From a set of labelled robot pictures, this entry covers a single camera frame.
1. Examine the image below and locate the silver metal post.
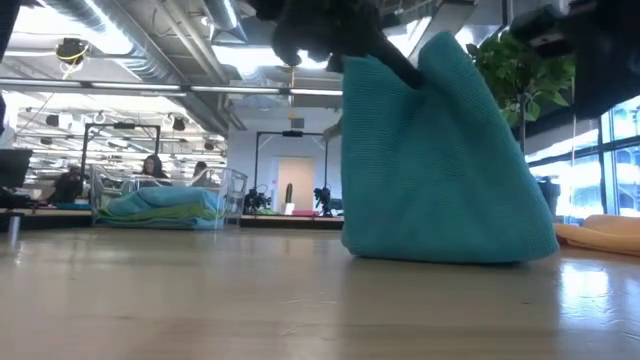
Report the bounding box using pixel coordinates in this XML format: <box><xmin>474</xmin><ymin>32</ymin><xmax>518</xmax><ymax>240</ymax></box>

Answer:
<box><xmin>7</xmin><ymin>212</ymin><xmax>22</xmax><ymax>249</ymax></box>

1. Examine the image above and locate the teal microfiber towel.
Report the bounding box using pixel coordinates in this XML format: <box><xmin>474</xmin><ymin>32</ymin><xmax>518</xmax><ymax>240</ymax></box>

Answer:
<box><xmin>340</xmin><ymin>30</ymin><xmax>560</xmax><ymax>265</ymax></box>

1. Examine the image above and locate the black desk monitor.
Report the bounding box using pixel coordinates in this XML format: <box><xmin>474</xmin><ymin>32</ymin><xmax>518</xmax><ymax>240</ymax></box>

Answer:
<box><xmin>0</xmin><ymin>148</ymin><xmax>34</xmax><ymax>190</ymax></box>

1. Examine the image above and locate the green plant in black pot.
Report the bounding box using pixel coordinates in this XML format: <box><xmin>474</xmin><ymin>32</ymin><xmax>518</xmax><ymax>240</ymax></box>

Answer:
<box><xmin>464</xmin><ymin>29</ymin><xmax>576</xmax><ymax>221</ymax></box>

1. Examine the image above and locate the plain interior door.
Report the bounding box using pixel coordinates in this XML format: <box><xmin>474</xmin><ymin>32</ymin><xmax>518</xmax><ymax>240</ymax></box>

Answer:
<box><xmin>277</xmin><ymin>157</ymin><xmax>315</xmax><ymax>214</ymax></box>

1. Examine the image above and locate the black aluminium table frame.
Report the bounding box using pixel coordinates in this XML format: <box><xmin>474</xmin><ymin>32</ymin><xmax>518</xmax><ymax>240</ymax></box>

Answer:
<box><xmin>0</xmin><ymin>214</ymin><xmax>346</xmax><ymax>232</ymax></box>

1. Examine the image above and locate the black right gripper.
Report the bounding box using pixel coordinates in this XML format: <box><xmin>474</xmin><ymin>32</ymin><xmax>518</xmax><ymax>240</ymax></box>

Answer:
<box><xmin>569</xmin><ymin>0</ymin><xmax>640</xmax><ymax>122</ymax></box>

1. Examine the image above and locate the black gantry frame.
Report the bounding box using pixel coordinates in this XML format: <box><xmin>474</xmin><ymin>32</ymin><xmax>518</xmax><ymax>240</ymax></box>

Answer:
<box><xmin>79</xmin><ymin>122</ymin><xmax>162</xmax><ymax>181</ymax></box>
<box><xmin>254</xmin><ymin>130</ymin><xmax>330</xmax><ymax>214</ymax></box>

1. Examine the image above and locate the wooden background table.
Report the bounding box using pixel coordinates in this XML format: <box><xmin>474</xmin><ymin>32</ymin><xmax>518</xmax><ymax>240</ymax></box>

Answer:
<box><xmin>239</xmin><ymin>213</ymin><xmax>345</xmax><ymax>224</ymax></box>

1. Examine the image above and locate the light blue microfiber towel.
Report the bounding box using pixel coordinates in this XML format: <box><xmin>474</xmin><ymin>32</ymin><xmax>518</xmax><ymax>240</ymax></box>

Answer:
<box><xmin>106</xmin><ymin>186</ymin><xmax>221</xmax><ymax>217</ymax></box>

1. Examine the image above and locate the black ceiling device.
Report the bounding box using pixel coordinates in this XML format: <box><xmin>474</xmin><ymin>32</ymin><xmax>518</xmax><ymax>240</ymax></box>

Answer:
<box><xmin>54</xmin><ymin>37</ymin><xmax>91</xmax><ymax>66</ymax></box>

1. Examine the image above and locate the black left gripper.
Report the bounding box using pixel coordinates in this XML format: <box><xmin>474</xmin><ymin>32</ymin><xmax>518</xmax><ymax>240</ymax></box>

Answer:
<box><xmin>252</xmin><ymin>0</ymin><xmax>427</xmax><ymax>91</ymax></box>

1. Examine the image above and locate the orange microfiber towel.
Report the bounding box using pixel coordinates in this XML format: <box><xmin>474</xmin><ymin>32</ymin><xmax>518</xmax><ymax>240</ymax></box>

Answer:
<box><xmin>553</xmin><ymin>214</ymin><xmax>640</xmax><ymax>259</ymax></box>

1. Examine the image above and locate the silver ceiling duct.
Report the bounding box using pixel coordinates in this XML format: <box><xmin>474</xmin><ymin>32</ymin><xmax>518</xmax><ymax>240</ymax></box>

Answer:
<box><xmin>202</xmin><ymin>0</ymin><xmax>249</xmax><ymax>44</ymax></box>
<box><xmin>44</xmin><ymin>0</ymin><xmax>171</xmax><ymax>84</ymax></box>

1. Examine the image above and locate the green microfiber towel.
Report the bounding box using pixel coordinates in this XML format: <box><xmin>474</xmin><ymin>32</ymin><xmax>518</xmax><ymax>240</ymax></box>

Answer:
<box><xmin>96</xmin><ymin>201</ymin><xmax>220</xmax><ymax>222</ymax></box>

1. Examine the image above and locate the clear plastic bin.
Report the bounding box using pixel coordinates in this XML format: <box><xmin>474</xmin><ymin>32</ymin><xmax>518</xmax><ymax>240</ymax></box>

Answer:
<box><xmin>89</xmin><ymin>164</ymin><xmax>249</xmax><ymax>231</ymax></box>

